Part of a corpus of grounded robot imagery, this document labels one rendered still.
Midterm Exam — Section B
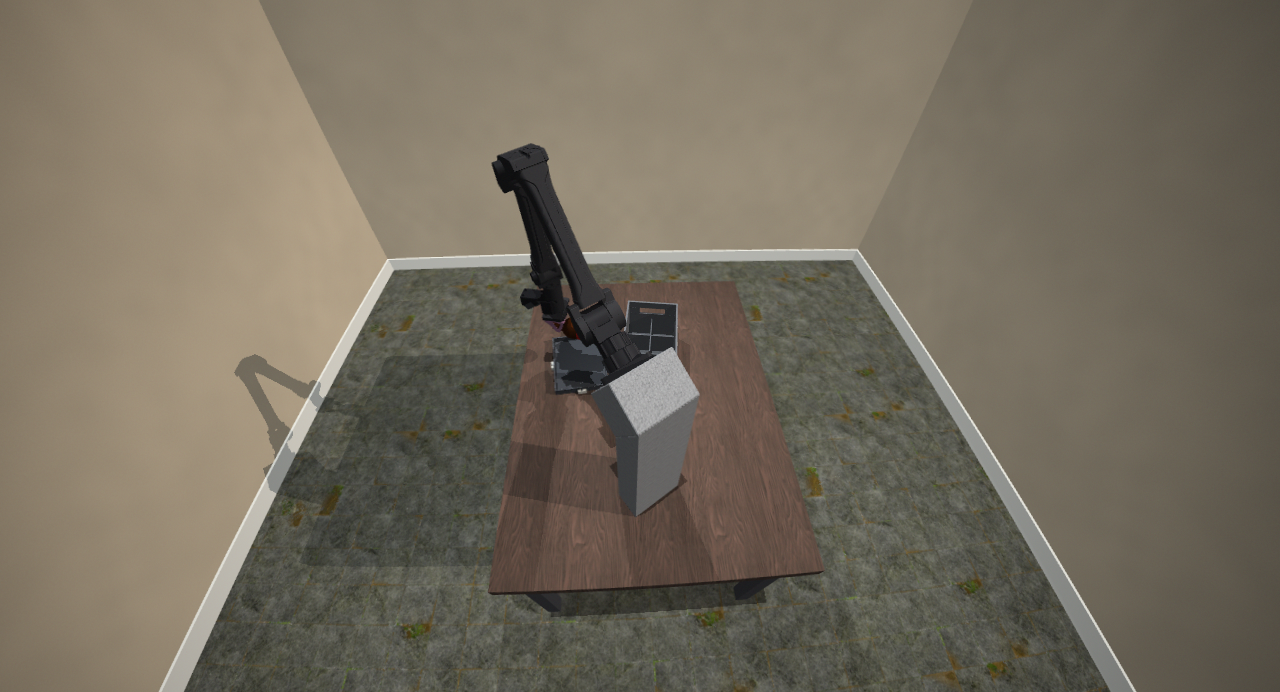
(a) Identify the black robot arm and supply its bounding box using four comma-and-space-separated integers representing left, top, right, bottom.
492, 143, 653, 386

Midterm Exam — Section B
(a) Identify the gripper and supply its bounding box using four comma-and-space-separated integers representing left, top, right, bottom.
541, 295, 570, 333

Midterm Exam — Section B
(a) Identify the dark grey divided crate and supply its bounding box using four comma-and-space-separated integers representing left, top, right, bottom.
625, 301, 678, 357

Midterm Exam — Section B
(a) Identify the brown glass bottle with red label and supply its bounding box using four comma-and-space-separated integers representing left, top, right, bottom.
553, 318, 580, 340

